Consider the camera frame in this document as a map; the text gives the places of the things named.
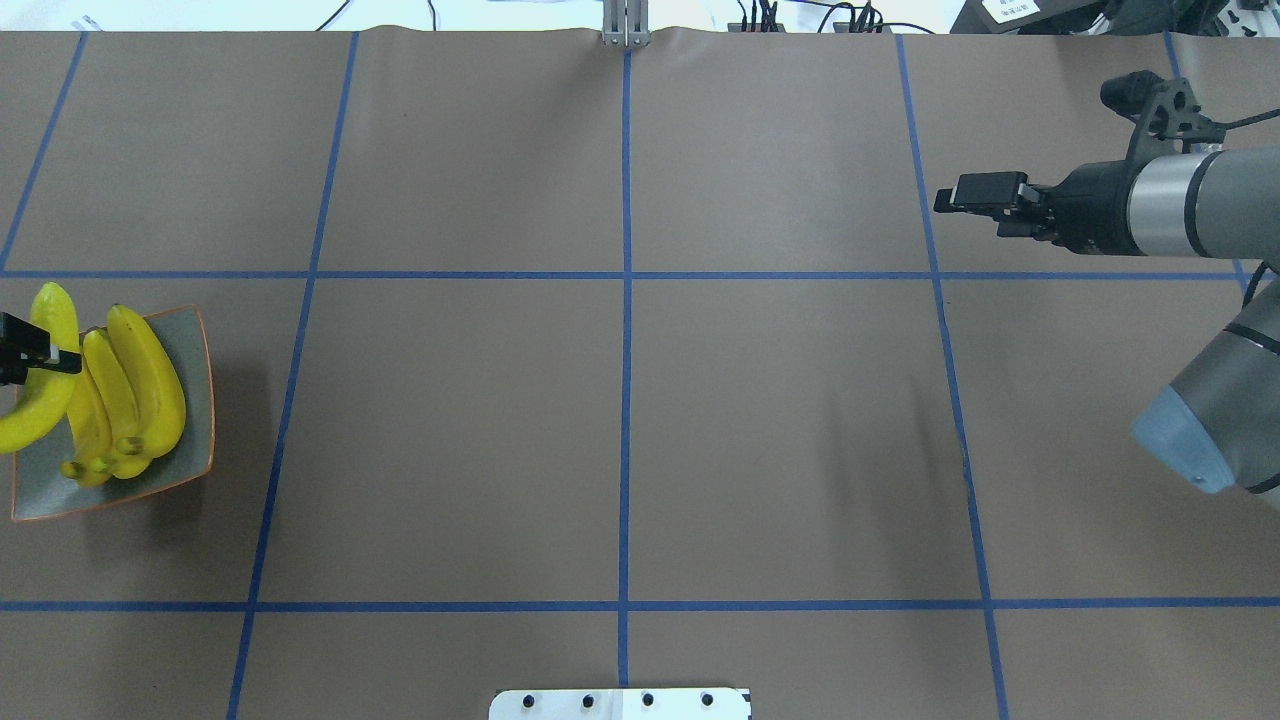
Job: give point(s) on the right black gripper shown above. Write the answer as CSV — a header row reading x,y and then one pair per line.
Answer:
x,y
1096,208

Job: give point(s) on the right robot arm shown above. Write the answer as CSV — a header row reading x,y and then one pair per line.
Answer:
x,y
1105,376

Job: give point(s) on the blue tape line crosswise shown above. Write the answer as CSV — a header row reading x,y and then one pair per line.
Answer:
x,y
526,275

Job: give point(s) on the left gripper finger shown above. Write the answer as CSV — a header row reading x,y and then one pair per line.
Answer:
x,y
25,347

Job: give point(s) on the white camera stand base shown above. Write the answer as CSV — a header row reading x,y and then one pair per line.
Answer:
x,y
623,703

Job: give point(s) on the grey square plate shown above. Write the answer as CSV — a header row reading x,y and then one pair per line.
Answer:
x,y
41,492

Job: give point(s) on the yellow banana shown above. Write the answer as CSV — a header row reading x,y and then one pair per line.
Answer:
x,y
155,383
91,435
44,395
115,397

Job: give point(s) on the blue tape line lengthwise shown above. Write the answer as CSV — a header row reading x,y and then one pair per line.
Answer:
x,y
626,371

